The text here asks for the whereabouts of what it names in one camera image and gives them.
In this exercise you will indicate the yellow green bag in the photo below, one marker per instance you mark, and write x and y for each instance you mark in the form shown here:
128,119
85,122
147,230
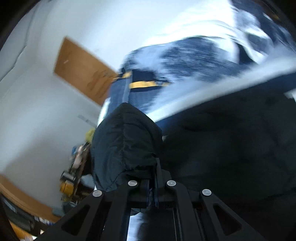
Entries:
89,135

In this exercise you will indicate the blue white striped blanket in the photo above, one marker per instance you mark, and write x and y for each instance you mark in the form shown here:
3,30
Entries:
208,97

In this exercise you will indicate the black puffer jacket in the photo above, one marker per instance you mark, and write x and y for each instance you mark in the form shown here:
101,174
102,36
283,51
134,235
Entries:
241,147

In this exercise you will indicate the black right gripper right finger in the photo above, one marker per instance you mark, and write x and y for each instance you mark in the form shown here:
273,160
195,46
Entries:
200,215

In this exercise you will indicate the brown wooden door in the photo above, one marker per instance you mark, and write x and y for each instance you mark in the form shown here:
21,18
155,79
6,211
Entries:
84,71

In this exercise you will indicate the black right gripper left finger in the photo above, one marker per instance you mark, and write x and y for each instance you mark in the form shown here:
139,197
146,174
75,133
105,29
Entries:
101,215

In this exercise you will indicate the yellow container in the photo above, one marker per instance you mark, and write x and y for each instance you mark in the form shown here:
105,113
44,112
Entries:
67,183

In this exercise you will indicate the dark cluttered side table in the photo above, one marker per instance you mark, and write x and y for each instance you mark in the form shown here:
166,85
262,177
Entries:
80,167

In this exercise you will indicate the blue tree print duvet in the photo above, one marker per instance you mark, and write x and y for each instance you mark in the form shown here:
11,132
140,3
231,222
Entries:
209,43

